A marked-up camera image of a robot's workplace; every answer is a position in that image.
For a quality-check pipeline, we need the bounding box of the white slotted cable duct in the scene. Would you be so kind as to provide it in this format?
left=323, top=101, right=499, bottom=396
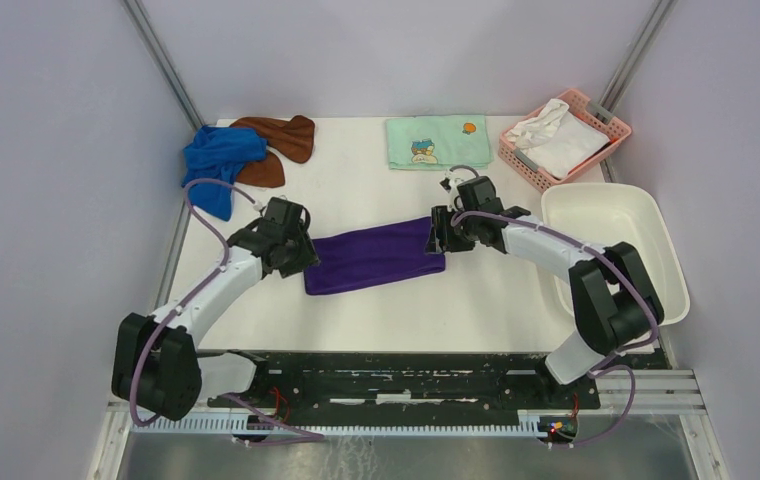
left=131, top=411, right=546, bottom=439

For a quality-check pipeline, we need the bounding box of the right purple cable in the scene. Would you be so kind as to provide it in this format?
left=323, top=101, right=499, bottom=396
left=442, top=164, right=661, bottom=449

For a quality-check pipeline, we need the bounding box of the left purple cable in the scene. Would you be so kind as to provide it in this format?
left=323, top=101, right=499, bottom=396
left=128, top=177, right=326, bottom=448

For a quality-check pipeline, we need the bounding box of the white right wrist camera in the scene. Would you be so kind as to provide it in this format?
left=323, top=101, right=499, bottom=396
left=439, top=172, right=463, bottom=194

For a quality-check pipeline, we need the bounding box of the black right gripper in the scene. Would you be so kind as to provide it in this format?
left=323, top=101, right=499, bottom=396
left=424, top=205, right=480, bottom=254

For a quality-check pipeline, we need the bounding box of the purple cable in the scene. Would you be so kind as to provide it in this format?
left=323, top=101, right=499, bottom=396
left=442, top=164, right=661, bottom=449
left=128, top=177, right=326, bottom=448

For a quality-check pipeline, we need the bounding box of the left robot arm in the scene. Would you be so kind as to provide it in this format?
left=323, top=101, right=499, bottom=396
left=111, top=197, right=320, bottom=426

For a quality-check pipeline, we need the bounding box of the aluminium frame rail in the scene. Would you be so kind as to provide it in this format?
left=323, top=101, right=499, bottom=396
left=106, top=368, right=706, bottom=415

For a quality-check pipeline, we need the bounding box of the mint green cartoon towel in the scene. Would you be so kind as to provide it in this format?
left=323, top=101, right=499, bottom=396
left=385, top=115, right=493, bottom=170

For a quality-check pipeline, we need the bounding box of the white cloth in basket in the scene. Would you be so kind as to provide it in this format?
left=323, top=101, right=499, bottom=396
left=506, top=98, right=610, bottom=180

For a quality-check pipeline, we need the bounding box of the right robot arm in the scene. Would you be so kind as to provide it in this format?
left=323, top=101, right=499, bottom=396
left=425, top=166, right=664, bottom=408

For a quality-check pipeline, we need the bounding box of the purple towel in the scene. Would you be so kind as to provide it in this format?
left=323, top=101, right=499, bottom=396
left=304, top=217, right=446, bottom=296

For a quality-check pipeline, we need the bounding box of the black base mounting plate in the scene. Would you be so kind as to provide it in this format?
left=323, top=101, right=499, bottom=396
left=240, top=351, right=602, bottom=428

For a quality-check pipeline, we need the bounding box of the brown towel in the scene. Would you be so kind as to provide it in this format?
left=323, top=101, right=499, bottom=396
left=230, top=115, right=316, bottom=188

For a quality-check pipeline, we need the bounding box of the blue towel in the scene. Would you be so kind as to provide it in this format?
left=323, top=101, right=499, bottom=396
left=181, top=126, right=268, bottom=221

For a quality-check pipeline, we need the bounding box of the white plastic tub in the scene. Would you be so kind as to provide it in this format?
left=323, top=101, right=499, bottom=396
left=540, top=183, right=691, bottom=326

